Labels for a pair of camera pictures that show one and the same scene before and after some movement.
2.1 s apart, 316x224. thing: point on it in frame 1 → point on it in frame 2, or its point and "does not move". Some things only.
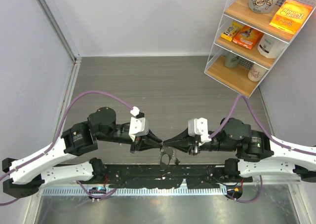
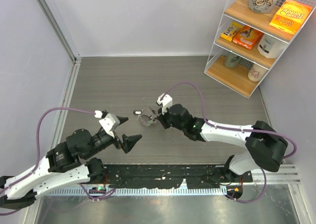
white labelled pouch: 270,47 does not move
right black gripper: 183,142 → 162,118
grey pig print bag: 263,0 does not move
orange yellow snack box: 291,16 does not move
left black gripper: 146,142 → 129,141
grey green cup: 231,60 does not move
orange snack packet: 248,37 does not move
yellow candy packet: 229,32 does not move
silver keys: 171,153 → 147,116
